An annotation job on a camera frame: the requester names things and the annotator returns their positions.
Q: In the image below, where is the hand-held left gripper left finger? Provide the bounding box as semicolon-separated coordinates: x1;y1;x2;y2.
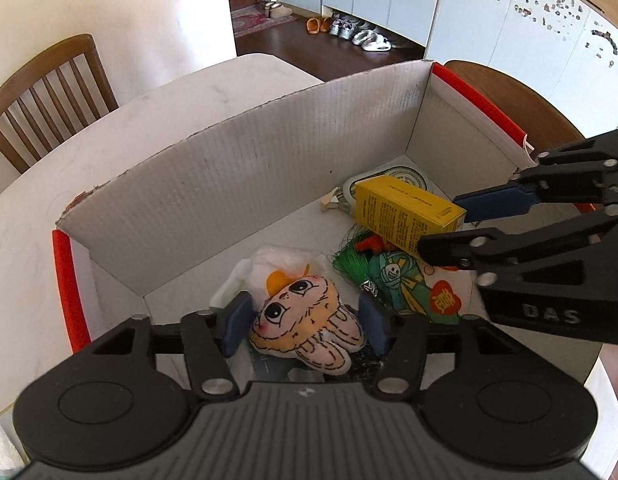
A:
92;291;255;401

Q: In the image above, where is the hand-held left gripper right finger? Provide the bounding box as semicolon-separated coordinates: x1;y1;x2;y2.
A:
358;294;527;401

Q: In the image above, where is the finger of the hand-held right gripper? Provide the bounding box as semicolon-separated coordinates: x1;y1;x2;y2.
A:
451;127;618;224
418;200;618;288

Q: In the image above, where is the bag of grey grains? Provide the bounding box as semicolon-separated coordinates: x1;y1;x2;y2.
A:
346;345;385;378

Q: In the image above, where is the cartoon plush toy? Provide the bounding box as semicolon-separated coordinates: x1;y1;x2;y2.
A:
248;262;366;376

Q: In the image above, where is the yellow carton box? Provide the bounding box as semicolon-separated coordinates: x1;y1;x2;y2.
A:
354;176;467;256

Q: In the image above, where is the red cardboard box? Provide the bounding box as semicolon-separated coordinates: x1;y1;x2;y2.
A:
52;59;602;391

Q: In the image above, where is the white pouch with red heart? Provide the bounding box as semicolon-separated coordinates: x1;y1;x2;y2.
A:
421;266;464;325

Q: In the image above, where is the green tassel charm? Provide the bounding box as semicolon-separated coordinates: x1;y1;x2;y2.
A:
331;230;432;318

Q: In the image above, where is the brown round-back chair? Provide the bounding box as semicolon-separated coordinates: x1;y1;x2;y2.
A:
445;60;587;156

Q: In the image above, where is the beige shell piece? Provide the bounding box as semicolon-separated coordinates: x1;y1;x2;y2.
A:
319;187;342;213

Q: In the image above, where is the white fridge with magnets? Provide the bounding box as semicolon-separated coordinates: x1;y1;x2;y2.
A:
424;0;618;138

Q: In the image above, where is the row of shoes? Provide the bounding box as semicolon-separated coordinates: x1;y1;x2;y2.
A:
306;14;425;53

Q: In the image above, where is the patterned red rug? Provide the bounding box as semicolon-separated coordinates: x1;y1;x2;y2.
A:
230;4;299;38

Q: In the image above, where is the wooden slat-back chair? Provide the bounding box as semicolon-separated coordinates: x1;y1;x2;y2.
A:
0;34;120;175

